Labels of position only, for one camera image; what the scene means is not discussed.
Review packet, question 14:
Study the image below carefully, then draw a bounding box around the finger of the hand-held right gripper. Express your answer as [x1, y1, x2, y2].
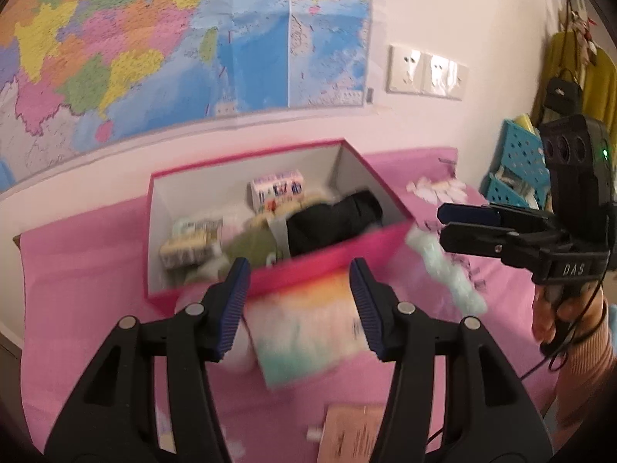
[438, 203, 560, 232]
[440, 223, 570, 271]

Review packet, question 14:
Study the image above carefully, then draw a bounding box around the yellow tissue pack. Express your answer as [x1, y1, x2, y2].
[160, 237, 219, 269]

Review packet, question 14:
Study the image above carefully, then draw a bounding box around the large pastel tissue pack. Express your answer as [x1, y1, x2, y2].
[243, 272, 381, 389]

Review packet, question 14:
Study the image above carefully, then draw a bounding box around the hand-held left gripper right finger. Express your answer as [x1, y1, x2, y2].
[349, 258, 553, 463]

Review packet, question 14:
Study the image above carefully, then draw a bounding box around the white pump bottle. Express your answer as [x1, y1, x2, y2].
[174, 286, 257, 373]

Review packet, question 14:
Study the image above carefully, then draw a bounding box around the pink cardboard box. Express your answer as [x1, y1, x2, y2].
[145, 139, 416, 314]

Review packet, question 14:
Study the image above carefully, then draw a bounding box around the black cable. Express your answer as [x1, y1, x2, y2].
[424, 275, 609, 444]

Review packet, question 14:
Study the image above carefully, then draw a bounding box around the clear labelled packet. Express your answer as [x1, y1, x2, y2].
[174, 219, 225, 243]

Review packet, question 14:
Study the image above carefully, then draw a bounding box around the person's right hand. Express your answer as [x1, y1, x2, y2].
[531, 284, 607, 346]

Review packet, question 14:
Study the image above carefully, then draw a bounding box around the brown paper packet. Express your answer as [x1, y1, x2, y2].
[318, 405, 386, 463]

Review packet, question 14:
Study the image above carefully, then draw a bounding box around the person's right forearm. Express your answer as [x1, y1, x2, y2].
[552, 299, 617, 449]

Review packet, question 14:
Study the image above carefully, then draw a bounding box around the clear bag with blue print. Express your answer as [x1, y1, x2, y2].
[249, 170, 305, 213]

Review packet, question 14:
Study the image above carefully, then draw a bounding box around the beige bunny plush toy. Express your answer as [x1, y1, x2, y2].
[248, 192, 335, 227]

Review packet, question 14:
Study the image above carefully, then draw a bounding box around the white wall outlet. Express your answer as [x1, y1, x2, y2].
[448, 60, 469, 101]
[423, 51, 454, 97]
[386, 44, 427, 95]

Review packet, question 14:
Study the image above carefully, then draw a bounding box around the blue plastic basket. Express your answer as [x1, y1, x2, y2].
[482, 120, 553, 210]

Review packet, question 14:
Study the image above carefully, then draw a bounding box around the green frog plush toy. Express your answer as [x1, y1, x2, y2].
[224, 224, 290, 271]

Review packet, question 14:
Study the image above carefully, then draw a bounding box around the black cloth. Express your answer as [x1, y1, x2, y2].
[287, 191, 384, 257]

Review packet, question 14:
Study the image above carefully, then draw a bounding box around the yellow garment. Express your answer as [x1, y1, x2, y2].
[533, 31, 617, 136]

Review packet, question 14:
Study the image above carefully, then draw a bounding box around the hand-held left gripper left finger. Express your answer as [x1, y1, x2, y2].
[44, 257, 251, 463]

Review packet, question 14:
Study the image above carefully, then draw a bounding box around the wall map poster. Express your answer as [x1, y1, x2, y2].
[0, 0, 374, 184]

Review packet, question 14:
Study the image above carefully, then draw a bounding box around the black bag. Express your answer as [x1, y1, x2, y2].
[542, 74, 584, 121]

